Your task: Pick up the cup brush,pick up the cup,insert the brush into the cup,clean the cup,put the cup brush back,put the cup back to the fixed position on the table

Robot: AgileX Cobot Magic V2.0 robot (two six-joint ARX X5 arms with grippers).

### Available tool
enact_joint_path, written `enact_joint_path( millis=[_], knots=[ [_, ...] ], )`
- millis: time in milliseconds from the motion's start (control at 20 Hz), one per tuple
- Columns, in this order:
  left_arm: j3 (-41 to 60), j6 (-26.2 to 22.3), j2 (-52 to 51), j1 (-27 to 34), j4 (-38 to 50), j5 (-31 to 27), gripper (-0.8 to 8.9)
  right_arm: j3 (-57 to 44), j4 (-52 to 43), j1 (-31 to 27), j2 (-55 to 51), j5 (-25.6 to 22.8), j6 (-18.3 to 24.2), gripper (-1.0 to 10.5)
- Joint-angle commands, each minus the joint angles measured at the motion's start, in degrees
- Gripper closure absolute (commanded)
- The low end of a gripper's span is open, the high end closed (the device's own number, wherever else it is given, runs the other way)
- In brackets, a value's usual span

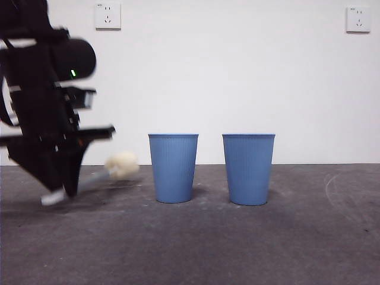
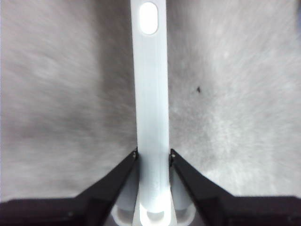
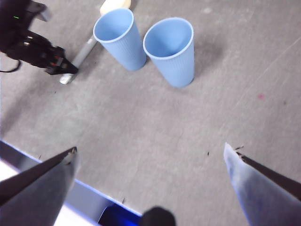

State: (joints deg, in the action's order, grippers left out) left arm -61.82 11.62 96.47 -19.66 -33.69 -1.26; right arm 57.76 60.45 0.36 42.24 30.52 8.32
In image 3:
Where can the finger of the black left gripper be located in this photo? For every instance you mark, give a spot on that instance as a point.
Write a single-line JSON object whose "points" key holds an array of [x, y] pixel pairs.
{"points": [[63, 67]]}

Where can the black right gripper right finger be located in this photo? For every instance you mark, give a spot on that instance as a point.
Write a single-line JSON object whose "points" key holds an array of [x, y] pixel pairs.
{"points": [[265, 200]]}

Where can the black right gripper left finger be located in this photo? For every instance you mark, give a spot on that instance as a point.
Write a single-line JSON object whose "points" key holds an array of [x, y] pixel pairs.
{"points": [[35, 195]]}

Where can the blue ribbed plastic cup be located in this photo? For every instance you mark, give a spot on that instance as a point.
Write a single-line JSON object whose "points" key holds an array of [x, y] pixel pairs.
{"points": [[176, 68], [127, 51]]}

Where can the pale grey left camera box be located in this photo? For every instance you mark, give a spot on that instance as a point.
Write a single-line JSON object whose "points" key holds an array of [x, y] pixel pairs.
{"points": [[43, 11]]}

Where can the black rounded camera housing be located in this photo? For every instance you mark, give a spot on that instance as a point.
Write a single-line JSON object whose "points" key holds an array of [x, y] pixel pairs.
{"points": [[158, 217]]}

